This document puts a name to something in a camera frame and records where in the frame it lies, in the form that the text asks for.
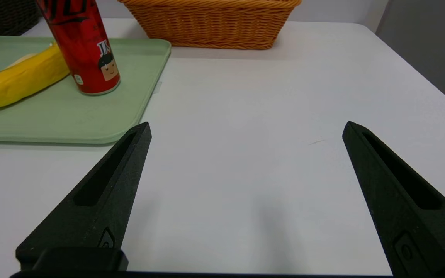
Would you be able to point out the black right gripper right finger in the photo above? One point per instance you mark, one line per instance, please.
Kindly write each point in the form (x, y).
(400, 216)

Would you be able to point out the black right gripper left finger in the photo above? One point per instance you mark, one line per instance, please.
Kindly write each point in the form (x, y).
(99, 200)

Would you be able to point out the yellow banana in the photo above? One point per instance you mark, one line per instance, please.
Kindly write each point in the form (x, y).
(17, 81)

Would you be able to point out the red soda can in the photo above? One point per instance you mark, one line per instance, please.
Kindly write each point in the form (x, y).
(85, 50)

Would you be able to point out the dark brown wicker basket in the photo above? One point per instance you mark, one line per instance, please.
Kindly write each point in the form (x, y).
(2, 15)

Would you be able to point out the orange wicker basket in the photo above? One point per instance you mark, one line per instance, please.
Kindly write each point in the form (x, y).
(211, 23)

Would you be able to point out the light green plastic tray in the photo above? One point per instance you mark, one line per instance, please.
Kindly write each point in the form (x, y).
(72, 116)

